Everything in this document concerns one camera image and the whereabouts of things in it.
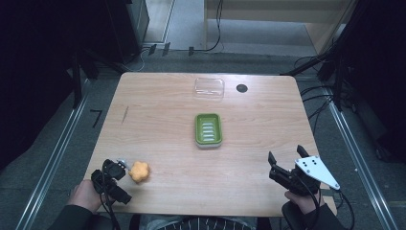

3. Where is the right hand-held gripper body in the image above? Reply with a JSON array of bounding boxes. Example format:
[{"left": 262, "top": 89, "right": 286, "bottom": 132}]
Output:
[{"left": 268, "top": 155, "right": 341, "bottom": 196}]

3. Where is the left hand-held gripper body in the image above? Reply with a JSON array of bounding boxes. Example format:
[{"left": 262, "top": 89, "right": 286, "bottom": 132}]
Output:
[{"left": 90, "top": 158, "right": 133, "bottom": 206}]

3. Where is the person's left hand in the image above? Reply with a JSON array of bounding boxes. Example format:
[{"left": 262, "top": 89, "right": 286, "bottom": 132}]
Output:
[{"left": 67, "top": 179, "right": 107, "bottom": 215}]

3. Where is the person's right hand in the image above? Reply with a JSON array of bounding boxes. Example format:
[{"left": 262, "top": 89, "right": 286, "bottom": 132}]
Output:
[{"left": 283, "top": 188, "right": 327, "bottom": 216}]

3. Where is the green soap dish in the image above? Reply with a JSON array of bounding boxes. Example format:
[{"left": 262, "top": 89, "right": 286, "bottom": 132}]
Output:
[{"left": 193, "top": 112, "right": 224, "bottom": 150}]

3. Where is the person's striped clothing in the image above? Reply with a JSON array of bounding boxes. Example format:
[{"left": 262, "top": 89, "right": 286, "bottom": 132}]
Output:
[{"left": 139, "top": 214, "right": 259, "bottom": 230}]

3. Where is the black metal stand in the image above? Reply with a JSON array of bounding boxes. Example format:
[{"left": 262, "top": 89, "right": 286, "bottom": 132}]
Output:
[
  {"left": 70, "top": 47, "right": 100, "bottom": 109},
  {"left": 281, "top": 18, "right": 362, "bottom": 111}
]

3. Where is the clear plastic soap dish lid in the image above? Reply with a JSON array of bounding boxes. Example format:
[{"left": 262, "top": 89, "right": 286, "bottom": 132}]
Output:
[{"left": 192, "top": 77, "right": 226, "bottom": 100}]

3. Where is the light wooden furniture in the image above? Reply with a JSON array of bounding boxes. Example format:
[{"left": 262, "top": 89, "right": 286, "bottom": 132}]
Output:
[{"left": 204, "top": 0, "right": 358, "bottom": 56}]

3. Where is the black cabinet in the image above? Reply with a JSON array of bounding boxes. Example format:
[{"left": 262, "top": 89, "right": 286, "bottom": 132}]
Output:
[{"left": 104, "top": 0, "right": 151, "bottom": 63}]

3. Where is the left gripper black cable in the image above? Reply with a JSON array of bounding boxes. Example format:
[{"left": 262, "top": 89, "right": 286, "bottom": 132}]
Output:
[{"left": 99, "top": 161, "right": 123, "bottom": 230}]

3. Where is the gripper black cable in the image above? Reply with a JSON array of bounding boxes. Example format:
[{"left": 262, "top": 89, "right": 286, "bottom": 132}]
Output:
[
  {"left": 99, "top": 161, "right": 123, "bottom": 230},
  {"left": 296, "top": 178, "right": 356, "bottom": 230}
]

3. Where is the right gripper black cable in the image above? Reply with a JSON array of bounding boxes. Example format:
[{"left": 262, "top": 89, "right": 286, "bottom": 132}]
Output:
[{"left": 296, "top": 178, "right": 356, "bottom": 230}]

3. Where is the bundle of black floor cables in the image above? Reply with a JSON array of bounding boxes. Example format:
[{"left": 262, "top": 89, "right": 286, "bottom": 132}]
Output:
[{"left": 293, "top": 56, "right": 336, "bottom": 135}]

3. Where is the metal floor rail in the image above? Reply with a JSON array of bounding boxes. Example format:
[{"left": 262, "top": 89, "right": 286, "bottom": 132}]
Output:
[
  {"left": 14, "top": 80, "right": 91, "bottom": 230},
  {"left": 325, "top": 89, "right": 400, "bottom": 230}
]

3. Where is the white floor cable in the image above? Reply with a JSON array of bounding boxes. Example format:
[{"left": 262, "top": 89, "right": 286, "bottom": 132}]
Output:
[{"left": 123, "top": 46, "right": 152, "bottom": 73}]

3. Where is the black hanging cable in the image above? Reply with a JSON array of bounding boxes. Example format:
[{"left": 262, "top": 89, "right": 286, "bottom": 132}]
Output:
[{"left": 188, "top": 0, "right": 224, "bottom": 58}]

